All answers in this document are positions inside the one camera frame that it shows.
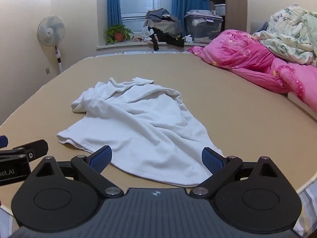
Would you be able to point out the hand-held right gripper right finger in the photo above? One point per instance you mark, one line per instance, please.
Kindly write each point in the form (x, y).
(211, 160)

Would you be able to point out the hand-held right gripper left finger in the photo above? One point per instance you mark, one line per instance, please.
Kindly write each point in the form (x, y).
(100, 160)

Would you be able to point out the white plastic basket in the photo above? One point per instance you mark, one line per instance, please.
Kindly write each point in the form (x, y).
(220, 9)

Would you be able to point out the white standing fan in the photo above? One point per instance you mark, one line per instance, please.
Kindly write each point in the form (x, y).
(50, 31)

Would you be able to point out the striped bed sheet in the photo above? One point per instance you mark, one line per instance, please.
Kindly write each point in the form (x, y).
(308, 208)

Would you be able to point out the floral white quilt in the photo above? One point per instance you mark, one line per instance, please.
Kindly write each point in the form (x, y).
(289, 29)

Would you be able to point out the white t-shirt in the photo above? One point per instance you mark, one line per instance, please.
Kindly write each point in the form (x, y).
(138, 129)

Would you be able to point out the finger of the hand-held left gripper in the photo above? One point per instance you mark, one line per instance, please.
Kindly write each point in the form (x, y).
(37, 147)
(3, 141)

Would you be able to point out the blue garment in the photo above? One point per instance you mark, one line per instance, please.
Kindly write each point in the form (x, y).
(263, 27)

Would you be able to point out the pile of dark clothes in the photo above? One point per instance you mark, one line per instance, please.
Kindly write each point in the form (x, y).
(166, 27)

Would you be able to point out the beige bed mattress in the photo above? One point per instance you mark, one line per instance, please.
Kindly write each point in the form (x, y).
(223, 104)

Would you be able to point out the potted green plant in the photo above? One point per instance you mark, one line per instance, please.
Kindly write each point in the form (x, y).
(118, 36)

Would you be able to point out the pink cloth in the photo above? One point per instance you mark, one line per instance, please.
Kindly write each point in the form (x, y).
(137, 40)

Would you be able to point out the pink quilt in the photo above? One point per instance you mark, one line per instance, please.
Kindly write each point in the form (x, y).
(247, 52)

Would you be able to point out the wooden wardrobe panel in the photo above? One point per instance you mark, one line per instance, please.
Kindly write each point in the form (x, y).
(236, 5)

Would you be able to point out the white folded bedding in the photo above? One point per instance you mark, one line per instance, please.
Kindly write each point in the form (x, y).
(303, 106)

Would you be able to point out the clear plastic storage bin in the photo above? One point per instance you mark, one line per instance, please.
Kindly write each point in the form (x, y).
(203, 28)

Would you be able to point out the black hanging sock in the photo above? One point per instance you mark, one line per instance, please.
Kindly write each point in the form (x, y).
(155, 43)

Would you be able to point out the folded grey clothes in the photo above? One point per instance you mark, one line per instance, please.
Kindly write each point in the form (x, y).
(197, 13)

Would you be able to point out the wall outlet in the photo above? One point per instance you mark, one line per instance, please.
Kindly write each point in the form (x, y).
(47, 70)

